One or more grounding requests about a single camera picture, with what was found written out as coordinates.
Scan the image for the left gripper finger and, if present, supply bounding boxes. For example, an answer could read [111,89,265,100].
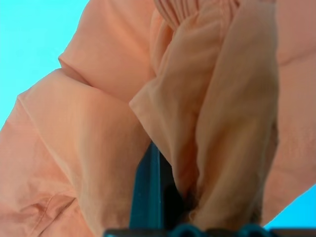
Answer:
[128,142,196,232]

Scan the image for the orange shorts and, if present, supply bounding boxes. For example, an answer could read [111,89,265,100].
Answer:
[0,0,316,237]

